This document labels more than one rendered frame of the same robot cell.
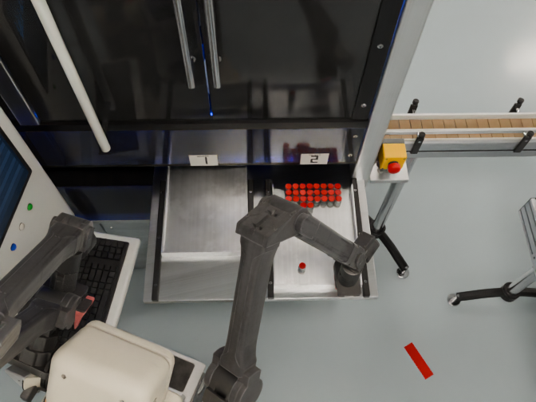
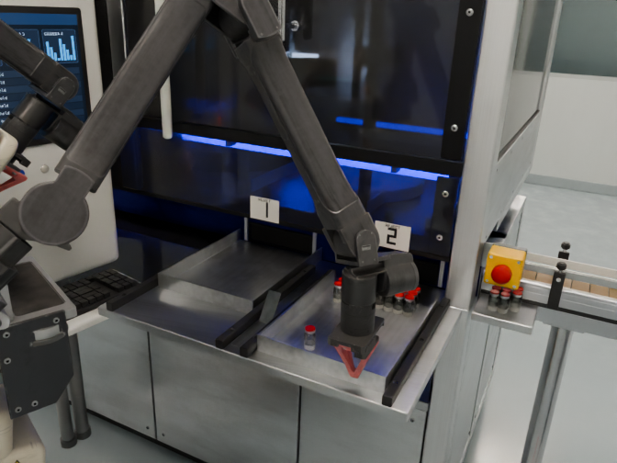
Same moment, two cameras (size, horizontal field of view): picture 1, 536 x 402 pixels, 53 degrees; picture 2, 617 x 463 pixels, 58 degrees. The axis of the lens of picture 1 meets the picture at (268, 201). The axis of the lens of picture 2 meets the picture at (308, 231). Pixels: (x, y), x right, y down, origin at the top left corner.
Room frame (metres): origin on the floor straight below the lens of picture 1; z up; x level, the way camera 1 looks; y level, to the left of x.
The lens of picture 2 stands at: (-0.24, -0.55, 1.49)
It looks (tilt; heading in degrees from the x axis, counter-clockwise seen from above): 21 degrees down; 29
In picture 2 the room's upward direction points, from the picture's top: 2 degrees clockwise
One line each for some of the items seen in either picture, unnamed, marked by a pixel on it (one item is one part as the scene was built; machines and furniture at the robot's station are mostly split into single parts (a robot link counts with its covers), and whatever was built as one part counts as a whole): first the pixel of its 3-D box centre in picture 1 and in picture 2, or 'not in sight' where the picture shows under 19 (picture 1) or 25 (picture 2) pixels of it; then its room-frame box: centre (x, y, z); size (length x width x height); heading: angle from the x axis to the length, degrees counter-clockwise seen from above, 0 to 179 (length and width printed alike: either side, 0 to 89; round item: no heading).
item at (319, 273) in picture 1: (314, 234); (354, 321); (0.69, -0.15, 0.90); 0.34 x 0.26 x 0.04; 3
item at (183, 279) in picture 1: (259, 227); (291, 304); (0.72, 0.02, 0.87); 0.70 x 0.48 x 0.02; 93
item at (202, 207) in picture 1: (206, 204); (245, 265); (0.78, 0.20, 0.90); 0.34 x 0.26 x 0.04; 3
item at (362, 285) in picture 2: (352, 266); (362, 284); (0.52, -0.23, 1.08); 0.07 x 0.06 x 0.07; 146
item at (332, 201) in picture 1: (313, 202); (374, 297); (0.80, -0.14, 0.90); 0.18 x 0.02 x 0.05; 92
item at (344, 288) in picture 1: (348, 275); (357, 318); (0.51, -0.23, 1.02); 0.10 x 0.07 x 0.07; 4
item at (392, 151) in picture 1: (392, 154); (505, 265); (0.93, -0.39, 0.99); 0.08 x 0.07 x 0.07; 3
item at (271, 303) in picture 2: not in sight; (257, 317); (0.57, 0.02, 0.91); 0.14 x 0.03 x 0.06; 2
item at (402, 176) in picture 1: (386, 163); (506, 310); (0.97, -0.40, 0.87); 0.14 x 0.13 x 0.02; 3
